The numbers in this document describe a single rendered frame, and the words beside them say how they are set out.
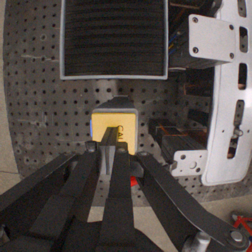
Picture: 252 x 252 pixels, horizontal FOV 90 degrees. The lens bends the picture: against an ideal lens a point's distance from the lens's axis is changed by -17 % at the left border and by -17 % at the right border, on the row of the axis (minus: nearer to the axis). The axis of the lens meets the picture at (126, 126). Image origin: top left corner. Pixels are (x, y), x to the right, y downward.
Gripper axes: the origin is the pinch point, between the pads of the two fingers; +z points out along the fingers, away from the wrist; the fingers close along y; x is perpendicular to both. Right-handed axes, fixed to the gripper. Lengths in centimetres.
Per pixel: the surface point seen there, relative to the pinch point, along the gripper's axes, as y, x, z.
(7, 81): -56, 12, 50
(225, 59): 19.5, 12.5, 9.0
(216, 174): 29.6, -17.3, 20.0
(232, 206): 151, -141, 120
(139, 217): 21, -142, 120
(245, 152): 39.0, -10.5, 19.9
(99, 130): -1.8, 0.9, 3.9
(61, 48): -6.5, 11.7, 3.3
